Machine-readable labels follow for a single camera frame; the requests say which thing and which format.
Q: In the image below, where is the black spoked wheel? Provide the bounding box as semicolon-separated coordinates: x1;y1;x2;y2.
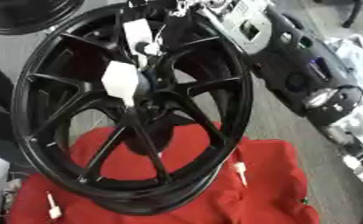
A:
10;2;256;217

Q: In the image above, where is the black chair leg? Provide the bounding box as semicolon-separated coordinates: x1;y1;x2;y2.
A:
340;0;363;29

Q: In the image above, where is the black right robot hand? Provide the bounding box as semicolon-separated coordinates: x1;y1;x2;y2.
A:
126;0;218;60

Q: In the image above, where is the black round wheel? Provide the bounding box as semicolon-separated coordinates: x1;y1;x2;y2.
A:
0;0;87;36

